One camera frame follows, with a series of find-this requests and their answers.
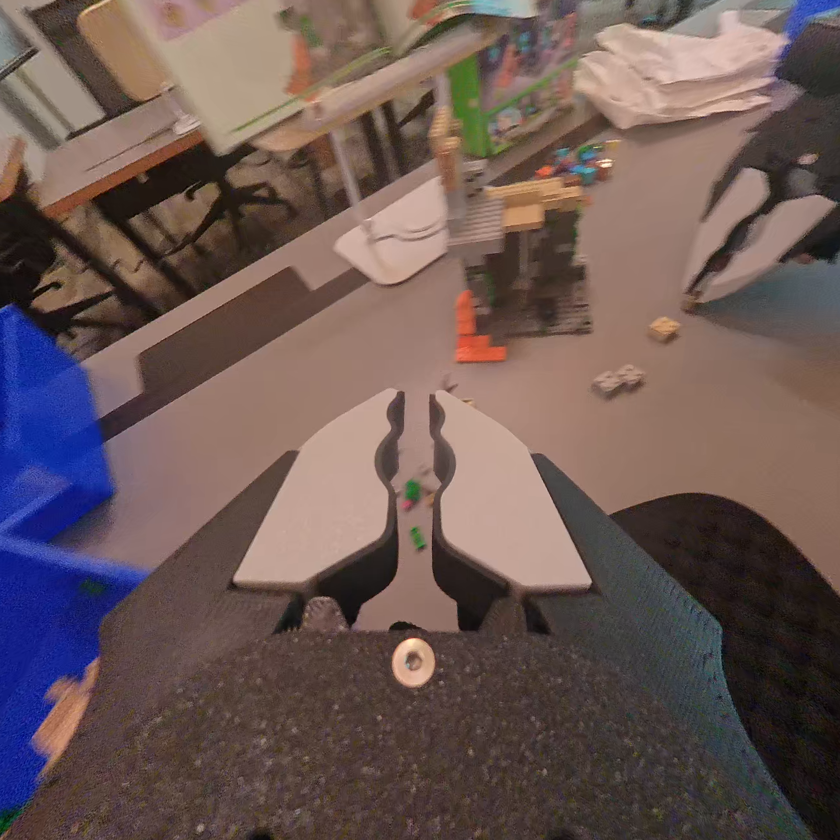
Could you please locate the wooden-top black-leg desk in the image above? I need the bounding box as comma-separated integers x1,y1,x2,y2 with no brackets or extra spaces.
36,97,212,219

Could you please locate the toy brick model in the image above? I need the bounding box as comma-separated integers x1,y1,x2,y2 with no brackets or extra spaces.
428,107,593,365

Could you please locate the open brick instruction booklet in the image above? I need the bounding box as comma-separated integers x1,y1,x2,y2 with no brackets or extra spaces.
121,0,540,156

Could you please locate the black office chair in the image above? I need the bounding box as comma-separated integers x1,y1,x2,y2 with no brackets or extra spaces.
98,141,299,263

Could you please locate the colourful brick pile right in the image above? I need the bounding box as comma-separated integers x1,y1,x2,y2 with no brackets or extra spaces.
533,140,622,189

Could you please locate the wooden chair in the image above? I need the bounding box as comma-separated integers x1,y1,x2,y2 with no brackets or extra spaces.
77,0,173,104

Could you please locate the scatter of small brick pieces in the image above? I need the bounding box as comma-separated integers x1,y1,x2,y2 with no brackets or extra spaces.
392,373,476,553

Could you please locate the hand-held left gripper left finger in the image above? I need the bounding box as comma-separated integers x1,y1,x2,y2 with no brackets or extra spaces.
233,387,404,626

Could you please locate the green toy brick set box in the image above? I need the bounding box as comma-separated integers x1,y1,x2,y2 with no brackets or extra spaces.
445,0,595,158

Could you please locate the grey desk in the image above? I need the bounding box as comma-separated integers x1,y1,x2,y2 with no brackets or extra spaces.
49,98,840,631

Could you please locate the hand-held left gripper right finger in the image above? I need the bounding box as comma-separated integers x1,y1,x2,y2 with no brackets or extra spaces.
428,390,594,632

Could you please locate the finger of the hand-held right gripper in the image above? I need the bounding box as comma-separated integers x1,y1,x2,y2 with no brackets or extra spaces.
681,168,770,296
697,194,840,303

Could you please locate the blue plastic bin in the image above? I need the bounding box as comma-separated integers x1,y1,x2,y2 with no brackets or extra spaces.
0,304,117,527
0,524,155,824

